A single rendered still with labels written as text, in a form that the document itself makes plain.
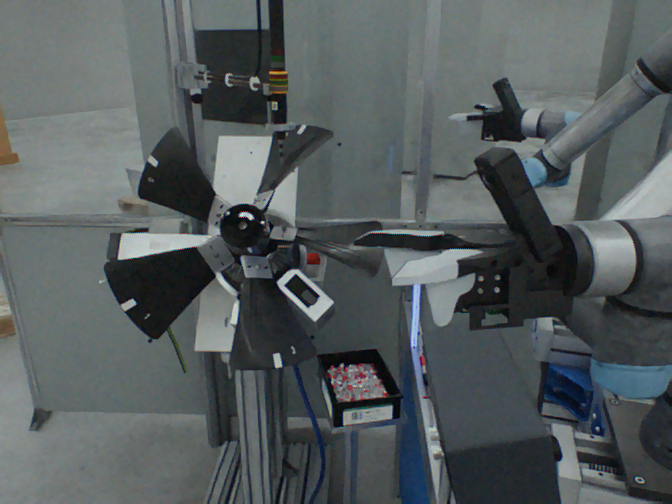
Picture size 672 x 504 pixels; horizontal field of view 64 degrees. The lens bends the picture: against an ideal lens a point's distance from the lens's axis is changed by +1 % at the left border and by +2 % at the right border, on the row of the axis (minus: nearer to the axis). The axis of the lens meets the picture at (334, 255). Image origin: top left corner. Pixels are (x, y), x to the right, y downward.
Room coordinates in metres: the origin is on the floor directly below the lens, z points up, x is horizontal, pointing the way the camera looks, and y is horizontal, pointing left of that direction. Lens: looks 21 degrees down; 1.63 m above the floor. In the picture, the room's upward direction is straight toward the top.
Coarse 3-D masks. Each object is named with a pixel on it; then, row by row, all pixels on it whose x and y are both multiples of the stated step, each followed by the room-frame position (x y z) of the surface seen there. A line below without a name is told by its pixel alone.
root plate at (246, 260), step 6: (246, 258) 1.24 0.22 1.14; (252, 258) 1.25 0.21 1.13; (258, 258) 1.27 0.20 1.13; (264, 258) 1.28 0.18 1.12; (246, 264) 1.22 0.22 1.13; (252, 264) 1.24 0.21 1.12; (264, 264) 1.27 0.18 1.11; (246, 270) 1.21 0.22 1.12; (252, 270) 1.22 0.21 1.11; (258, 270) 1.24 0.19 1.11; (264, 270) 1.25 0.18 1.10; (270, 270) 1.27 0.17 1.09; (246, 276) 1.20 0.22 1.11; (252, 276) 1.21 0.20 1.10; (258, 276) 1.22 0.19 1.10; (264, 276) 1.24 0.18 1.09; (270, 276) 1.25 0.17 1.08
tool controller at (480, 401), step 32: (448, 352) 0.64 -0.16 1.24; (480, 352) 0.63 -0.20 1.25; (448, 384) 0.57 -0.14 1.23; (480, 384) 0.56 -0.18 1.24; (512, 384) 0.54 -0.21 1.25; (448, 416) 0.51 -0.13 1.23; (480, 416) 0.50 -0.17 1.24; (512, 416) 0.49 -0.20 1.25; (448, 448) 0.46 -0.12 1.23; (480, 448) 0.45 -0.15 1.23; (512, 448) 0.45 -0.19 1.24; (544, 448) 0.45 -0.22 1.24; (480, 480) 0.45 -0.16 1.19; (512, 480) 0.45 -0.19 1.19; (544, 480) 0.45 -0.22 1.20
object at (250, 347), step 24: (264, 288) 1.20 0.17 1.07; (240, 312) 1.12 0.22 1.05; (264, 312) 1.15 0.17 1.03; (288, 312) 1.20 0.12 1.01; (240, 336) 1.08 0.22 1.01; (264, 336) 1.10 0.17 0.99; (288, 336) 1.14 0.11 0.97; (240, 360) 1.05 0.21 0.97; (264, 360) 1.07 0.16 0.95; (288, 360) 1.09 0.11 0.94
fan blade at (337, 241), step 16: (352, 224) 1.37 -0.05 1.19; (368, 224) 1.36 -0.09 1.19; (304, 240) 1.25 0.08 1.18; (320, 240) 1.26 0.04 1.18; (336, 240) 1.27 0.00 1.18; (352, 240) 1.28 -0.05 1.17; (336, 256) 1.21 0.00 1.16; (352, 256) 1.22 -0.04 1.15; (368, 256) 1.23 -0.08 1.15; (368, 272) 1.18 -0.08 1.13
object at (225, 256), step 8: (208, 240) 1.26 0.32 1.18; (216, 240) 1.27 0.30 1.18; (200, 248) 1.25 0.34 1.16; (208, 248) 1.26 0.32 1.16; (216, 248) 1.27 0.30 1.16; (224, 248) 1.28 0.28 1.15; (208, 256) 1.26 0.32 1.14; (224, 256) 1.28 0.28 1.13; (232, 256) 1.28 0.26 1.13; (208, 264) 1.26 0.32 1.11; (216, 264) 1.27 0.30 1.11; (224, 264) 1.28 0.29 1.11; (216, 272) 1.27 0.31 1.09
